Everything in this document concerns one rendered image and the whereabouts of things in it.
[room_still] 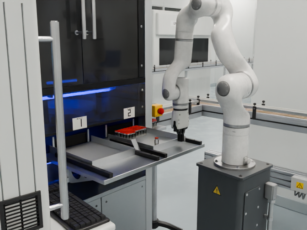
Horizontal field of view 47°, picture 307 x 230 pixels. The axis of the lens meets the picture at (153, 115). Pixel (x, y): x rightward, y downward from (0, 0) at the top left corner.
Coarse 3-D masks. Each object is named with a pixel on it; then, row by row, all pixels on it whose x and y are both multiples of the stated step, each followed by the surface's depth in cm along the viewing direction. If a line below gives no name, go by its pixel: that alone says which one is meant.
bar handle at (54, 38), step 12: (48, 36) 98; (60, 60) 101; (60, 72) 101; (60, 84) 102; (60, 96) 102; (60, 108) 103; (60, 120) 103; (60, 132) 104; (60, 144) 105; (60, 156) 106; (60, 168) 106; (60, 180) 107; (60, 192) 108; (60, 204) 109
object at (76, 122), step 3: (78, 117) 176; (81, 117) 177; (84, 117) 179; (75, 120) 175; (78, 120) 176; (84, 120) 179; (75, 123) 175; (78, 123) 176; (84, 123) 179; (75, 126) 176; (78, 126) 177; (84, 126) 179; (75, 129) 176
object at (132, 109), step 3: (126, 108) 199; (129, 108) 201; (132, 108) 203; (126, 111) 200; (129, 111) 202; (132, 111) 204; (126, 114) 200; (129, 114) 202; (132, 114) 204; (126, 117) 200; (129, 117) 202
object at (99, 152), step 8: (80, 144) 189; (88, 144) 189; (96, 144) 189; (104, 144) 187; (112, 144) 182; (120, 144) 178; (72, 152) 175; (80, 152) 175; (88, 152) 175; (96, 152) 175; (104, 152) 175; (112, 152) 175; (120, 152) 165; (128, 152) 169; (80, 160) 159; (88, 160) 155; (96, 160) 155; (104, 160) 158; (112, 160) 162
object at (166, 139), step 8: (152, 128) 209; (112, 136) 194; (144, 136) 204; (152, 136) 204; (160, 136) 204; (168, 136) 201; (176, 136) 197; (184, 136) 193; (144, 144) 178; (152, 144) 189; (160, 144) 178; (168, 144) 183; (176, 144) 188
